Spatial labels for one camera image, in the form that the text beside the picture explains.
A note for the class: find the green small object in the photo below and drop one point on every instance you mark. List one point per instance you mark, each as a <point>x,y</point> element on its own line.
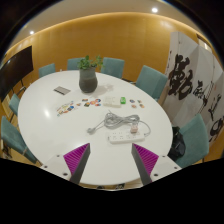
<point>123,100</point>

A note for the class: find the small stickers right cluster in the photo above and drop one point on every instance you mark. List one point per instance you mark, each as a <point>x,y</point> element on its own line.
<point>136,103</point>

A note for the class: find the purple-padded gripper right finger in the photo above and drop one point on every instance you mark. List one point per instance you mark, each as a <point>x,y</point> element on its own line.
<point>145,161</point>

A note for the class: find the green potted plant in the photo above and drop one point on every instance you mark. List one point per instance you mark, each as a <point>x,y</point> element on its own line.
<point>87,63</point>

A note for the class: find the colourful sticker sheet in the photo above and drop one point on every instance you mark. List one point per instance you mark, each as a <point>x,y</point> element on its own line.
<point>65,108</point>

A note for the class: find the teal chair far middle-left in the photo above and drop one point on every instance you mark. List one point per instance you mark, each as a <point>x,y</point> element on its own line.
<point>72,64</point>

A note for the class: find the white box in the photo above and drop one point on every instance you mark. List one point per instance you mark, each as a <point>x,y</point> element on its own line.
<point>111,101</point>

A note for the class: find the dark grey plant pot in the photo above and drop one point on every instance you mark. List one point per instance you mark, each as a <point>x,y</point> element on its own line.
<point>88,81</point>

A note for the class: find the teal chair far left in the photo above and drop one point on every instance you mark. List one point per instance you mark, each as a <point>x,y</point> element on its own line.
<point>45,70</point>

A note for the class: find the white pink charger plug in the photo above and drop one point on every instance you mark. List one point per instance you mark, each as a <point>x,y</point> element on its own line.
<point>134,129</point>

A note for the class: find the black wall television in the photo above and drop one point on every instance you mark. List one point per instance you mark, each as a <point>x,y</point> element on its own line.
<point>14,70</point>

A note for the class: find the white power strip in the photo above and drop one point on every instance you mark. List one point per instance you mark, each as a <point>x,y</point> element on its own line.
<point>125,137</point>

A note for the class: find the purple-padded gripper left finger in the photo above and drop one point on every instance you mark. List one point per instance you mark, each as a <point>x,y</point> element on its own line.
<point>76,161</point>

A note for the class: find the teal chair left near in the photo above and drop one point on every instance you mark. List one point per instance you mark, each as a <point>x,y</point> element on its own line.
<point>13,139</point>

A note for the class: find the calligraphy folding screen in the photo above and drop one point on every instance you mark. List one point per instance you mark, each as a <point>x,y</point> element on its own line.
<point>195,85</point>

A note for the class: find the teal chair far right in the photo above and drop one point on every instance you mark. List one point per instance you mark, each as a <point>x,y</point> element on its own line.
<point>151,81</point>

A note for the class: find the black bag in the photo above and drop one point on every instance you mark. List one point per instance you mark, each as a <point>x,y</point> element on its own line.
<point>178,147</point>

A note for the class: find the teal chair far middle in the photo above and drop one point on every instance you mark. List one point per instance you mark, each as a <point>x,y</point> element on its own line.
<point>113,67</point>

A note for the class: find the grey notebook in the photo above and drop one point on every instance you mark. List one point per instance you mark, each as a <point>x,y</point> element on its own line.
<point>62,90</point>

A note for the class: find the teal chair left middle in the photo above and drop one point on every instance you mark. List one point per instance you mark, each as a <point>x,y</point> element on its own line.
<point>14,104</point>

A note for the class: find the teal chair right near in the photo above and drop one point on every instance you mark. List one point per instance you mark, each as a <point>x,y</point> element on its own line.
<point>196,141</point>

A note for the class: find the colourful stickers cluster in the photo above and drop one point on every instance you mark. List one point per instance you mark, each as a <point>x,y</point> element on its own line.
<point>86,102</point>

